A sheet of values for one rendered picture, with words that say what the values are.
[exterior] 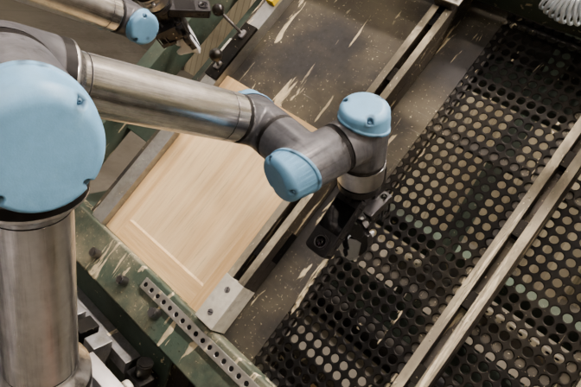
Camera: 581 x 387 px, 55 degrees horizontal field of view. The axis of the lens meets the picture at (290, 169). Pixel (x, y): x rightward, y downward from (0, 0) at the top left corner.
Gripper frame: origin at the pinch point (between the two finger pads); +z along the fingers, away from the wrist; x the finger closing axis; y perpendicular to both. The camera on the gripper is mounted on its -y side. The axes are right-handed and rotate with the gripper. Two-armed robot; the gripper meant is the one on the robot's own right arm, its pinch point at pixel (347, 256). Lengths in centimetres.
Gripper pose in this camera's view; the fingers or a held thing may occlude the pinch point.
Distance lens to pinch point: 104.8
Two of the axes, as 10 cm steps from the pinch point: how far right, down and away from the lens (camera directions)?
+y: 6.8, -5.6, 4.9
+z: 0.4, 6.8, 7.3
